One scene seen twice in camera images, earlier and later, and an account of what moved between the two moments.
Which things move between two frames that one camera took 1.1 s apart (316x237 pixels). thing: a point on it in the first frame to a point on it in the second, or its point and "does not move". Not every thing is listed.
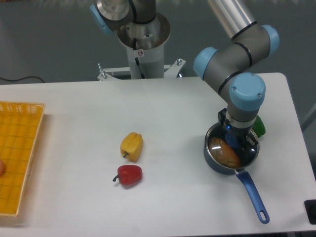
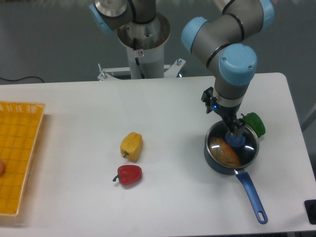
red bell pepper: [128, 175] does not move
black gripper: [242, 134] to [229, 113]
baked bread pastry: [222, 152] does not move
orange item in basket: [2, 167] does not move
